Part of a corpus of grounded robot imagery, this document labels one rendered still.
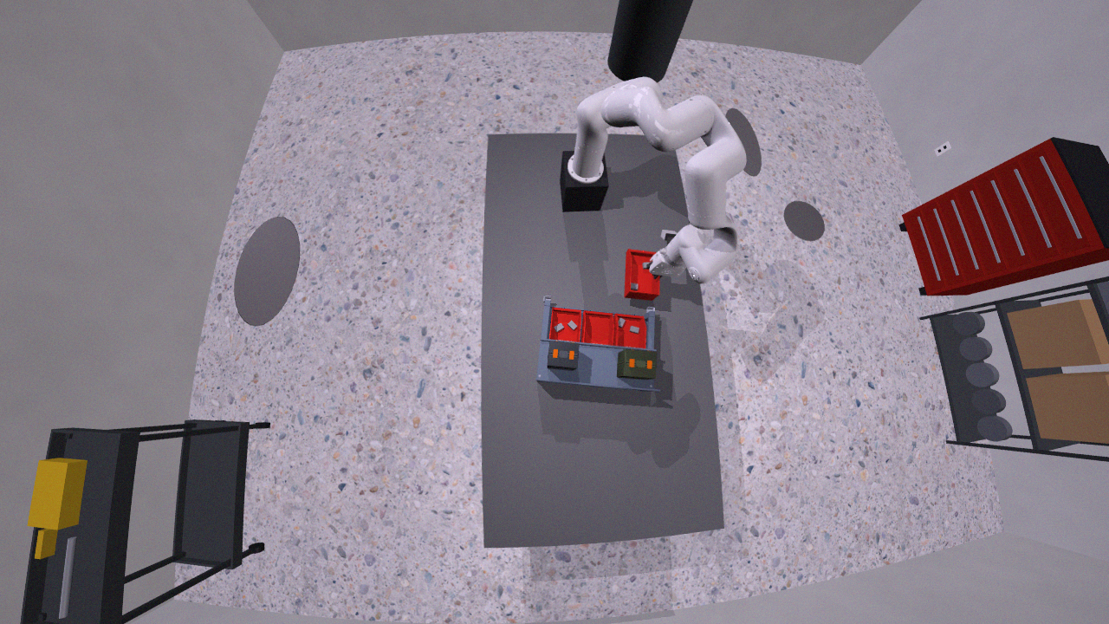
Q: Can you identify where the red bin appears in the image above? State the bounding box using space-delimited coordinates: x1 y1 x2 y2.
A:
625 249 659 301
613 313 647 348
580 310 614 346
549 307 581 342

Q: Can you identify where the dark green tool case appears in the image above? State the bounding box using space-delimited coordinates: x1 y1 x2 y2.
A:
617 349 657 380

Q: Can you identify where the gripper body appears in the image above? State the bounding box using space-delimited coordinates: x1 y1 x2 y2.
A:
649 250 686 276

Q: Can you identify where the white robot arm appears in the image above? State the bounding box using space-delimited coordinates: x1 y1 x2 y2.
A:
567 76 747 284

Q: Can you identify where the dark grey tool case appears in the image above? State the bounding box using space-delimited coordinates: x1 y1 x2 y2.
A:
548 341 579 368

